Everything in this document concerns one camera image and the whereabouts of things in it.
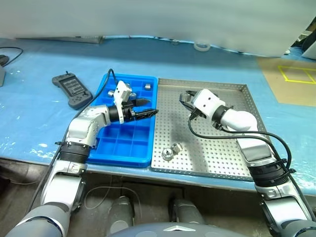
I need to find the silver metal nut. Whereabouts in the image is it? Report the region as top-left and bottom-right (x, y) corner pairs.
(161, 147), (174, 161)

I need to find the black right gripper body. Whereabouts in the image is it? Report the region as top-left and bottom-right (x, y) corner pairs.
(184, 101), (207, 120)

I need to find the thin black cable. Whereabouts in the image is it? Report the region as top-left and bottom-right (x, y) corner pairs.
(0, 46), (24, 68)

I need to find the dark grey handheld controller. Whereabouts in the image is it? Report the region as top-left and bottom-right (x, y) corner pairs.
(51, 71), (94, 111)

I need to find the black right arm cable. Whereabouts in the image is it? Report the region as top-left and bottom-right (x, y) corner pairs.
(187, 118), (314, 220)

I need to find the brown cardboard sheet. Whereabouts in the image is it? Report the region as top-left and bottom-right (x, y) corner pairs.
(256, 57), (316, 107)

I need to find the grey robot torso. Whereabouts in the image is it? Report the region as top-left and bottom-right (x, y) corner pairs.
(106, 222), (224, 237)

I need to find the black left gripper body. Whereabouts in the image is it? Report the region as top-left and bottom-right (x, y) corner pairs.
(122, 101), (137, 122)

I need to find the blue plastic table cover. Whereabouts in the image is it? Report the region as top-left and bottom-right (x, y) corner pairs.
(0, 34), (316, 195)

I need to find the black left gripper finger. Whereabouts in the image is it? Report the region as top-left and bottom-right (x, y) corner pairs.
(134, 109), (159, 121)
(132, 98), (152, 107)

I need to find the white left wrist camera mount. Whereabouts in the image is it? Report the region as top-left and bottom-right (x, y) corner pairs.
(113, 80), (133, 124)

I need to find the perforated steel tray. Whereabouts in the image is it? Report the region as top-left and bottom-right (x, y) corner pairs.
(150, 78), (269, 182)

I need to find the thin grey wire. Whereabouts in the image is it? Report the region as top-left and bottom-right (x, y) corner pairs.
(84, 186), (142, 211)

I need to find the dark rounded robot leg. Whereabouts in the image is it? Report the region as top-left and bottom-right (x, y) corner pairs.
(168, 198), (206, 226)
(108, 196), (135, 235)

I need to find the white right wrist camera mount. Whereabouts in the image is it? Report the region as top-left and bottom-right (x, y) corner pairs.
(193, 88), (226, 121)

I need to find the blue compartment tray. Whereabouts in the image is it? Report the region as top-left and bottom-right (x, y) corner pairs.
(86, 73), (158, 168)

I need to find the translucent tape roll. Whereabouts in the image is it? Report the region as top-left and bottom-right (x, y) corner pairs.
(194, 41), (210, 52)

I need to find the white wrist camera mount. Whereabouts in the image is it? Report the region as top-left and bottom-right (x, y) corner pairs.
(193, 88), (226, 121)
(113, 80), (133, 124)

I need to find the yellow tape square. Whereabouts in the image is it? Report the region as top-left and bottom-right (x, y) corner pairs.
(277, 65), (316, 84)

